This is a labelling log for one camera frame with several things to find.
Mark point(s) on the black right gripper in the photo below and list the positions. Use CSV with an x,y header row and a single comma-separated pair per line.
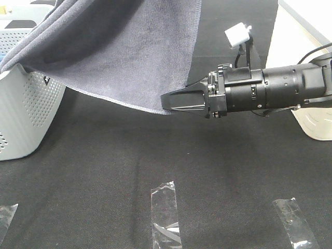
x,y
228,89

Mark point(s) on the grey microfibre towel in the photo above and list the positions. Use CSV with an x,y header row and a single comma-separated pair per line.
x,y
126,52

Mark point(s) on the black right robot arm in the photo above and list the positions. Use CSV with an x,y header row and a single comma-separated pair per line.
x,y
296,86

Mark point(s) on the cream plastic storage bin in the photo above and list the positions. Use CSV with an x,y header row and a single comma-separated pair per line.
x,y
300,27

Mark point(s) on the clear tape strip centre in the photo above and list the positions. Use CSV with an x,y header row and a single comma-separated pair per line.
x,y
164,217

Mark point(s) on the clear tape strip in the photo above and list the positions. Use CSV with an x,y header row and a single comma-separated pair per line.
x,y
164,217
295,224
6,215

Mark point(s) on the black table cloth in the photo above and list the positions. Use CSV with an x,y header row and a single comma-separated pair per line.
x,y
88,185

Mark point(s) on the grey perforated laundry basket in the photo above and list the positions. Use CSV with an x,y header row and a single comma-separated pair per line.
x,y
29,100

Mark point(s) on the clear tape strip right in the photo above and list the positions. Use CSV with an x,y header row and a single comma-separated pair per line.
x,y
295,224

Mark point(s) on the clear tape strip left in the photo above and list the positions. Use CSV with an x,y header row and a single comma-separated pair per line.
x,y
6,215

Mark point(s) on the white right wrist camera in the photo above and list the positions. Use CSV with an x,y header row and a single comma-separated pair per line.
x,y
238,34

